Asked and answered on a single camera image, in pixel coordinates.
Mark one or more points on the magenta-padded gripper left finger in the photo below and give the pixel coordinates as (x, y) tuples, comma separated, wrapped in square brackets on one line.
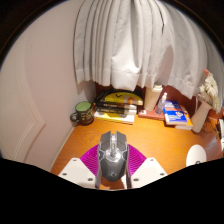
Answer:
[(87, 163)]

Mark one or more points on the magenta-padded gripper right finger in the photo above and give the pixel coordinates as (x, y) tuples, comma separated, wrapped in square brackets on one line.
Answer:
[(137, 162)]

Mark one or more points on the black grey computer mouse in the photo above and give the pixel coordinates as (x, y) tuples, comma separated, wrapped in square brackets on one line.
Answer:
[(112, 160)]

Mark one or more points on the round white yellow mouse pad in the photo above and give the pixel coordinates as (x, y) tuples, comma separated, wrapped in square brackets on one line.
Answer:
[(196, 155)]

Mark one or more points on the thin red book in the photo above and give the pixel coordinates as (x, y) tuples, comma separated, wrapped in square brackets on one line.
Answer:
[(148, 115)]

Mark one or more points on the dark mug with green inside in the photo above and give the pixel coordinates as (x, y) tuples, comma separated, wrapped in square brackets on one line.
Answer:
[(84, 113)]

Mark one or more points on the yellow white book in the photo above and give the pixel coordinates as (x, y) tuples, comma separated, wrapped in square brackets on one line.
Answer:
[(113, 117)]

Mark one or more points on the orange cover book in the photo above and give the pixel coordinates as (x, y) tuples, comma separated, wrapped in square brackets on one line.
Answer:
[(186, 125)]

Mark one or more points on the blue cover book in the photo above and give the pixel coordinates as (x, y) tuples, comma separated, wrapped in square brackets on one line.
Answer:
[(175, 113)]

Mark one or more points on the cream tumbler with lid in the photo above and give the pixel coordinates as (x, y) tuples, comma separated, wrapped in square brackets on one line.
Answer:
[(151, 98)]

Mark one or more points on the yellow black cover book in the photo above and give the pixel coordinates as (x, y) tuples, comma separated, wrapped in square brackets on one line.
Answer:
[(123, 97)]

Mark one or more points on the white ceramic vase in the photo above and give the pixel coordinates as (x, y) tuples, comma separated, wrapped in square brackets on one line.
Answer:
[(200, 116)]

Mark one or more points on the white flower bouquet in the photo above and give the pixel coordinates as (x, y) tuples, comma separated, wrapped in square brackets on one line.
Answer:
[(210, 90)]

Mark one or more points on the white pleated curtain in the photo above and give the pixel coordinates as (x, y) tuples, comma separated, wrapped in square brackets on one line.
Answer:
[(133, 36)]

